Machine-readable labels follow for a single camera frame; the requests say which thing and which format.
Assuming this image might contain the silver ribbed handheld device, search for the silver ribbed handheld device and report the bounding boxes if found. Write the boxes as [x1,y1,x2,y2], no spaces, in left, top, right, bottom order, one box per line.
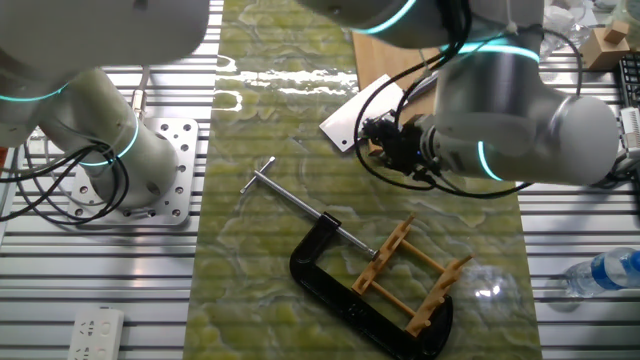
[618,106,640,151]

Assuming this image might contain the black keyboard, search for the black keyboard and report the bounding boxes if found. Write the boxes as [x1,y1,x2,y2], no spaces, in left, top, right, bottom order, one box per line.
[618,53,640,109]

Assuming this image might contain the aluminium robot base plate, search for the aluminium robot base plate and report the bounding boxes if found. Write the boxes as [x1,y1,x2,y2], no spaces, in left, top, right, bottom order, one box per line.
[67,117,200,227]

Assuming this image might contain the wooden knife rack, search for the wooden knife rack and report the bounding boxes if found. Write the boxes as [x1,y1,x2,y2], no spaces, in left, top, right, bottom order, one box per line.
[351,213,475,339]

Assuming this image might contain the small camera on metal mount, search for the small camera on metal mount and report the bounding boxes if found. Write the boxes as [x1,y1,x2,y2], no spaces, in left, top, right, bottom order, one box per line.
[607,149,640,190]

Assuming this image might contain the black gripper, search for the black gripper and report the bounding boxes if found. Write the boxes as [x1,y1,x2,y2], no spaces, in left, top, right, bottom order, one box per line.
[362,117,427,175]

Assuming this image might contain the small light wooden block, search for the small light wooden block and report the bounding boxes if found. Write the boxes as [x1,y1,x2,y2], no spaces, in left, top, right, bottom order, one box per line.
[603,19,630,45]

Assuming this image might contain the pale green container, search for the pale green container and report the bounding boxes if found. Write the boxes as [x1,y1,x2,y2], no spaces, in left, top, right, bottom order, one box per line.
[613,0,640,27]

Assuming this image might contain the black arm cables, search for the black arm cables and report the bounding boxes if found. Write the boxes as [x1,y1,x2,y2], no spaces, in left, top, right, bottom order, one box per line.
[352,0,585,200]

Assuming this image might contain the large light wooden block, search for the large light wooden block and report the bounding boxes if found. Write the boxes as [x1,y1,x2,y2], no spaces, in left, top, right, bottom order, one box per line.
[580,27,632,71]

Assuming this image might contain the clear water bottle blue label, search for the clear water bottle blue label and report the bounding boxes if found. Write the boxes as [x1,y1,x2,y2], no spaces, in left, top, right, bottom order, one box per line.
[563,247,640,300]

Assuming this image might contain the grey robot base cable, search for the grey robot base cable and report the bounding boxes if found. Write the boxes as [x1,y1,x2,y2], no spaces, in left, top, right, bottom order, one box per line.
[132,64,151,121]

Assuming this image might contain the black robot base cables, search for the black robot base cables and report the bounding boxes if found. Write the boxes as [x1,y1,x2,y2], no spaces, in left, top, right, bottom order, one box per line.
[0,142,131,226]

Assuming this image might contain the bamboo cutting board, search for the bamboo cutting board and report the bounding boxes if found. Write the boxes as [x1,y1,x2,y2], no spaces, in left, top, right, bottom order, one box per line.
[352,32,444,156]

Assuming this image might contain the stainless steel cleaver knife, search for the stainless steel cleaver knife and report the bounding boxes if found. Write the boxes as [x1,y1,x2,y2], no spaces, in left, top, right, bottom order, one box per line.
[318,69,441,154]

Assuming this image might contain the white power strip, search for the white power strip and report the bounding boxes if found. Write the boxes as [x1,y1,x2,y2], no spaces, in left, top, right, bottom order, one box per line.
[67,307,125,360]

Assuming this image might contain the black C-clamp with steel screw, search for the black C-clamp with steel screw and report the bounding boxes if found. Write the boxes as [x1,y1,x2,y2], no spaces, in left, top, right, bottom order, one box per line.
[238,155,455,360]

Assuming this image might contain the green marble pattern mat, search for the green marble pattern mat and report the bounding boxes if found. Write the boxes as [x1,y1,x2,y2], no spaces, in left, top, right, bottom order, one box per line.
[182,0,544,360]

